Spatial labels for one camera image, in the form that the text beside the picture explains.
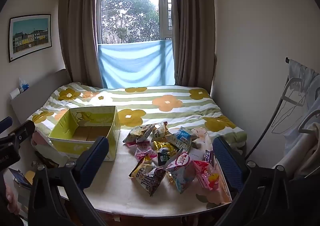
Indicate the pale hanging garment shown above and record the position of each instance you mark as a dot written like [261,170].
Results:
[303,76]

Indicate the framed wall picture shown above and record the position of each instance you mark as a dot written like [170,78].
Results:
[30,36]

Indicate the striped floral blanket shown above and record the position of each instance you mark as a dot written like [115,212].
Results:
[175,106]

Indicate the small white box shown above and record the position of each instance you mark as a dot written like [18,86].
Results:
[15,93]

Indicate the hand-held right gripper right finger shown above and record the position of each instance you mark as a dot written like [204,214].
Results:
[228,163]

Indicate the light blue cloth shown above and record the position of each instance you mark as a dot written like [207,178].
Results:
[135,66]

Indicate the yellow-green cardboard box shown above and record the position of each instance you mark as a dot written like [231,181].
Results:
[82,150]

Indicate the white clothes hanger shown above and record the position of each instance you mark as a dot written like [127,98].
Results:
[287,88]
[306,121]

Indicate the person's left hand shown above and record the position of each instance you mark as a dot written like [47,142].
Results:
[10,198]

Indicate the pile of snack packets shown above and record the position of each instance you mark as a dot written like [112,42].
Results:
[160,158]

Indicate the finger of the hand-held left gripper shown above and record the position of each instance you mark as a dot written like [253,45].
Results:
[5,124]
[21,133]

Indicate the purple snack packet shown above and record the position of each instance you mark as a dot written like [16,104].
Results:
[209,158]

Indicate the window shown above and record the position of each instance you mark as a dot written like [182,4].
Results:
[130,11]

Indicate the grey bed headboard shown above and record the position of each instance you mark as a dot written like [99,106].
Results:
[37,88]

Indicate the floral tablecloth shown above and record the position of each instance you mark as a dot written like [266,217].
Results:
[120,181]

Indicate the tissue box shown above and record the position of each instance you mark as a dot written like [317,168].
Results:
[24,86]

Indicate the small blue box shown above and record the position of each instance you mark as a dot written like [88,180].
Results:
[18,176]

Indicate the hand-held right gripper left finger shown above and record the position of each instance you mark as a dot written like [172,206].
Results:
[93,159]

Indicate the black clothes rack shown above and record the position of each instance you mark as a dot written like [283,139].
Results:
[287,60]

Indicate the brown curtain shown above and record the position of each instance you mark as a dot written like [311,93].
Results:
[193,36]
[77,36]

